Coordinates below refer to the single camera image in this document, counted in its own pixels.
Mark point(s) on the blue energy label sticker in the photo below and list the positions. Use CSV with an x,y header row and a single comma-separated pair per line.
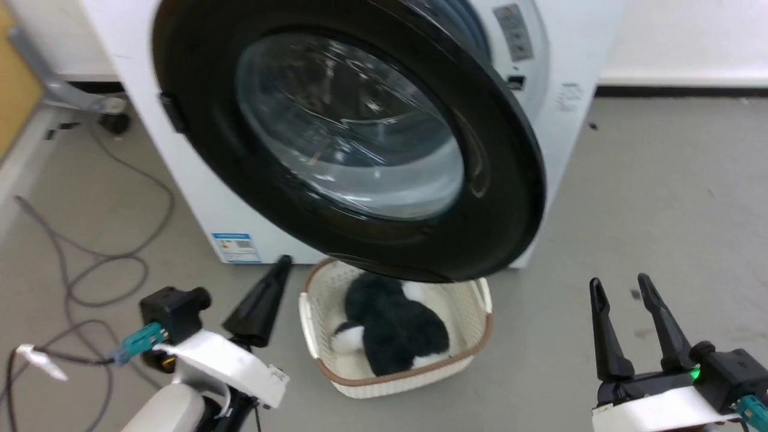
x,y
237,248

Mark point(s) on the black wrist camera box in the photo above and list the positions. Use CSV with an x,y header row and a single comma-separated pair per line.
x,y
732,372
174,309

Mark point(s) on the white front-load washing machine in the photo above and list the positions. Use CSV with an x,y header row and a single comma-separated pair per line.
x,y
558,120

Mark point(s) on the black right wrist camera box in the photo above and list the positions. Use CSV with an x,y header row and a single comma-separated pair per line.
x,y
732,372

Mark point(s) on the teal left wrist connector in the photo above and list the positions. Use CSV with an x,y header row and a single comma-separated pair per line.
x,y
139,342

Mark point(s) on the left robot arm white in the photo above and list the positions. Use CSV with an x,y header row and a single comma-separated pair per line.
x,y
171,411

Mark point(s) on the grey washer instruction label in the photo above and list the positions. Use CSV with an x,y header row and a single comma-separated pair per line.
x,y
514,31

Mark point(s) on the yellow wooden panel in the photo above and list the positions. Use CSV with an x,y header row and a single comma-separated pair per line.
x,y
15,90

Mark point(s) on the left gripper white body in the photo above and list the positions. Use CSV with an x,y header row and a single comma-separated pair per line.
x,y
234,363

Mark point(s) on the black and white plush toy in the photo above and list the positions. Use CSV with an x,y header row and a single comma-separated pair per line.
x,y
390,324

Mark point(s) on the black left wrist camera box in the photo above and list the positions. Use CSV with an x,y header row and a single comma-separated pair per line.
x,y
174,309

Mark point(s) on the black round glass washer door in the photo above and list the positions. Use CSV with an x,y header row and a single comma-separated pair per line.
x,y
336,228

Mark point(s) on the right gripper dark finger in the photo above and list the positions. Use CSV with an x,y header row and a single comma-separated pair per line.
x,y
669,336
609,342

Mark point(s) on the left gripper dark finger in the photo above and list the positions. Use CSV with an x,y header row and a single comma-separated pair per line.
x,y
261,306

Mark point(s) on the white woven laundry basket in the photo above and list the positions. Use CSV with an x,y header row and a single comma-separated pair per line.
x,y
462,318

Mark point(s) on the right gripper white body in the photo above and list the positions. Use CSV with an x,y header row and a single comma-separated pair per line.
x,y
654,408

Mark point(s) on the grey cart leg with wheel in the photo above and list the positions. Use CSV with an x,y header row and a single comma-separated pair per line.
x,y
66,93

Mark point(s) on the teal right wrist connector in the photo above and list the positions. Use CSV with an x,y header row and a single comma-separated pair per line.
x,y
755,413

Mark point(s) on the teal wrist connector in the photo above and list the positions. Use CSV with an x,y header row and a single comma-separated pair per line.
x,y
139,342
755,413

